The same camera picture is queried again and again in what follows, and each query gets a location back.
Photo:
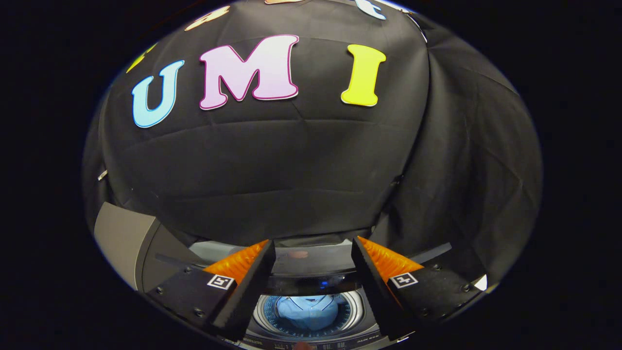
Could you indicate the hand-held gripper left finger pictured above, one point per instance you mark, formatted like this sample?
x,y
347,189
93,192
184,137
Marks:
x,y
248,296

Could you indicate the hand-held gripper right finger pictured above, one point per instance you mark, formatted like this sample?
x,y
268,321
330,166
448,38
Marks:
x,y
376,291

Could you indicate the light blue polo shirt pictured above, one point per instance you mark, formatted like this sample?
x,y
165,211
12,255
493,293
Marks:
x,y
308,311

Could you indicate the dark grey washing machine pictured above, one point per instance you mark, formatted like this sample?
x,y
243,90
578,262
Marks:
x,y
160,248

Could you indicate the white clip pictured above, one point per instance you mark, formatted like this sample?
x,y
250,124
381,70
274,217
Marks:
x,y
102,175

